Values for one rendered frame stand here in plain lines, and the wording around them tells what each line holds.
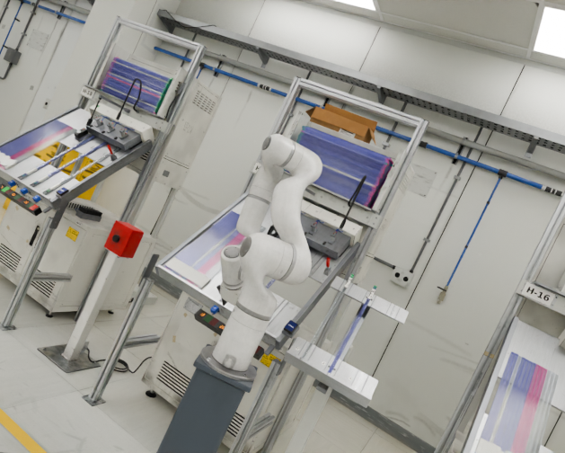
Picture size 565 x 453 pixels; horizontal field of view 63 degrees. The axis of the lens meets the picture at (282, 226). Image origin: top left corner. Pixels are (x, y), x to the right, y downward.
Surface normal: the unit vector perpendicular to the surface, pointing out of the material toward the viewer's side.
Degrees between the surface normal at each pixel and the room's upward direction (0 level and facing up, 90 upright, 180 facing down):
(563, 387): 45
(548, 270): 90
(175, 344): 90
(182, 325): 90
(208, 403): 90
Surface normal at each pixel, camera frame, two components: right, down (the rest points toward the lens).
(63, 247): -0.37, -0.13
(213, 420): -0.05, 0.03
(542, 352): 0.04, -0.73
